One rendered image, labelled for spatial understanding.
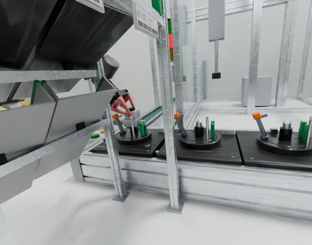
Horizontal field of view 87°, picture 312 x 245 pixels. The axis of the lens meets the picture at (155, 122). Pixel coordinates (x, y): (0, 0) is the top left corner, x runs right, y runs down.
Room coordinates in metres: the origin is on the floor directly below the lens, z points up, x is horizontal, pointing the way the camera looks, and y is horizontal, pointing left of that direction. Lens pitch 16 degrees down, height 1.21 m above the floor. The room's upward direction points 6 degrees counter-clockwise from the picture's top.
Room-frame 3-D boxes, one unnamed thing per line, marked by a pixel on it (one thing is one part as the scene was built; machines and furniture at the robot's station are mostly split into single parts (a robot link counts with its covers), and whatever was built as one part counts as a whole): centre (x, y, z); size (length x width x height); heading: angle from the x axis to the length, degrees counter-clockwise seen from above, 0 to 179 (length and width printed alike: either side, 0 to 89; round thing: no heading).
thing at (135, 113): (0.62, 0.08, 1.06); 0.08 x 0.04 x 0.07; 68
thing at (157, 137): (0.62, 0.09, 0.96); 0.24 x 0.24 x 0.02; 68
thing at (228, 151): (0.53, -0.15, 1.01); 0.24 x 0.24 x 0.13; 68
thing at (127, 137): (0.62, 0.09, 0.98); 0.14 x 0.14 x 0.02
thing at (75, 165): (0.94, 0.13, 0.91); 0.89 x 0.06 x 0.11; 158
